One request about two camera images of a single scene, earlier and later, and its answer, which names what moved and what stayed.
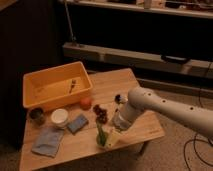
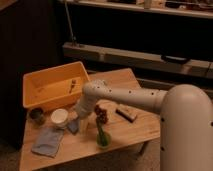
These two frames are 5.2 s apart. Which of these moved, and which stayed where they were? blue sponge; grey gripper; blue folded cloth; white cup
Moved: grey gripper
Stayed: white cup; blue folded cloth; blue sponge
